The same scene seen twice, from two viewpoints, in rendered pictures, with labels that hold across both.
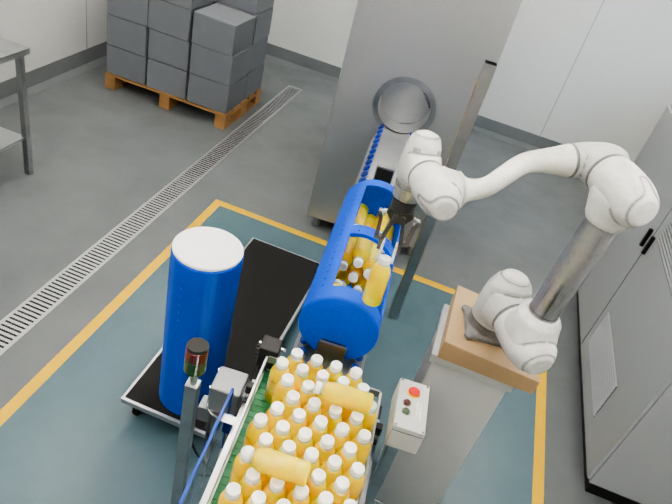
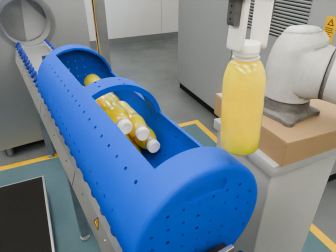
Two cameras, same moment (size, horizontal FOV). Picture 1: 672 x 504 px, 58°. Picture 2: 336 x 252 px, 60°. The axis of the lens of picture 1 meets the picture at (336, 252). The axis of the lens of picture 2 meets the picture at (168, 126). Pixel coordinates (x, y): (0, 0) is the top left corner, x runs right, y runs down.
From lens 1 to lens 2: 1.61 m
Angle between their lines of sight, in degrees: 28
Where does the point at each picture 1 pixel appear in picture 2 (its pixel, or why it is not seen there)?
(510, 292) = (320, 42)
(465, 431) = (306, 215)
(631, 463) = not seen: hidden behind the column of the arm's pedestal
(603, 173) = not seen: outside the picture
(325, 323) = (182, 237)
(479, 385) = (316, 165)
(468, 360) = (311, 146)
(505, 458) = not seen: hidden behind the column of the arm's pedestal
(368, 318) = (244, 176)
